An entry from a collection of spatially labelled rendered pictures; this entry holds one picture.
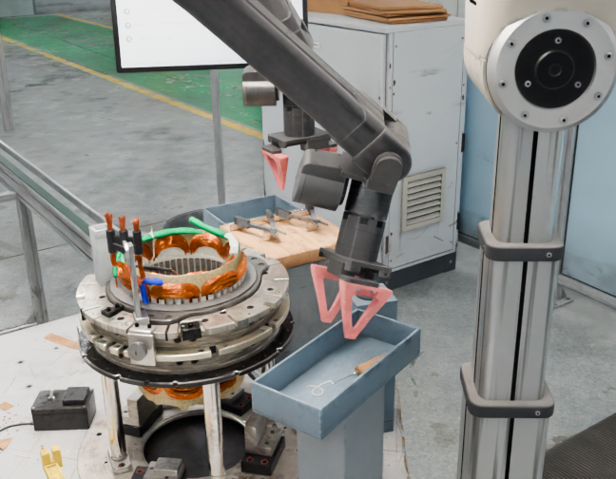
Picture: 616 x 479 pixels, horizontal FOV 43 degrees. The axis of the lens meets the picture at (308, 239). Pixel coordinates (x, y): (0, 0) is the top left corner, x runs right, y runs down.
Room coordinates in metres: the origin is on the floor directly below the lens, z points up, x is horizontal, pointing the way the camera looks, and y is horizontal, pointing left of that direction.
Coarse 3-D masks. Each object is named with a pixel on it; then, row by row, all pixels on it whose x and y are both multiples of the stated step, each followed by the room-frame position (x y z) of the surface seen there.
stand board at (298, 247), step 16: (224, 224) 1.42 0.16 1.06; (288, 224) 1.41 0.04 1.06; (304, 224) 1.41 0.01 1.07; (320, 224) 1.41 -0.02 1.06; (240, 240) 1.34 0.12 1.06; (256, 240) 1.33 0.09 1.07; (272, 240) 1.33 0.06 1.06; (288, 240) 1.33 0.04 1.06; (304, 240) 1.33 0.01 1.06; (320, 240) 1.33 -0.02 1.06; (336, 240) 1.33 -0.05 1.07; (272, 256) 1.26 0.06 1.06; (288, 256) 1.26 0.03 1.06; (304, 256) 1.28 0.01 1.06
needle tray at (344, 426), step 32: (352, 320) 1.04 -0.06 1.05; (384, 320) 1.02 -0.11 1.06; (320, 352) 0.97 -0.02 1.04; (352, 352) 1.00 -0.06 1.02; (384, 352) 1.00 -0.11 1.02; (416, 352) 0.98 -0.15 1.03; (256, 384) 0.85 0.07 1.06; (288, 384) 0.91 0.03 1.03; (352, 384) 0.85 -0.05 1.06; (384, 384) 0.91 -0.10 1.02; (288, 416) 0.82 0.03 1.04; (320, 416) 0.79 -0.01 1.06; (352, 416) 0.87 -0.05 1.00; (320, 448) 0.88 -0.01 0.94; (352, 448) 0.87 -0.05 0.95
